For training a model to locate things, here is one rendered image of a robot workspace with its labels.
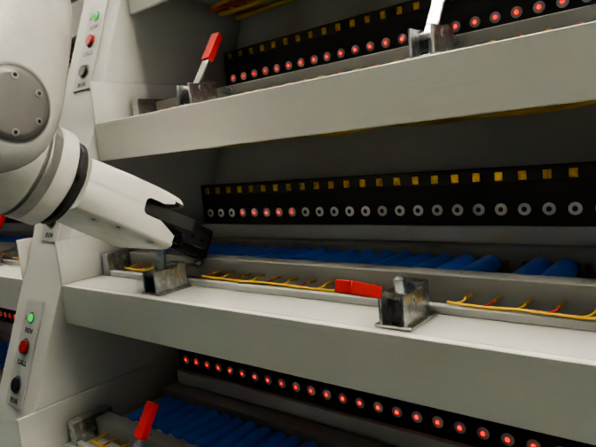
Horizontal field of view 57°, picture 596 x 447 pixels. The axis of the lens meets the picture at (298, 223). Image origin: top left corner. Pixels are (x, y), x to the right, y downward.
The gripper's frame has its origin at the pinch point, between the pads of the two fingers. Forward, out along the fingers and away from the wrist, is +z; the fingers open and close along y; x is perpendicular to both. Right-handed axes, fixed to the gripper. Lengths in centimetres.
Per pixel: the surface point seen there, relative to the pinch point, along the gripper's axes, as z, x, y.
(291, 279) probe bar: 1.4, -3.0, 13.4
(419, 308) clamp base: -1.5, -4.7, 27.7
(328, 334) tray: -3.3, -7.7, 21.9
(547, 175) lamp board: 9.3, 9.7, 31.8
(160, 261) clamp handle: -3.0, -3.3, 0.2
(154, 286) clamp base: -3.4, -5.9, 0.9
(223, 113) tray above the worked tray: -5.5, 10.9, 6.5
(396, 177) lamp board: 9.1, 10.1, 17.4
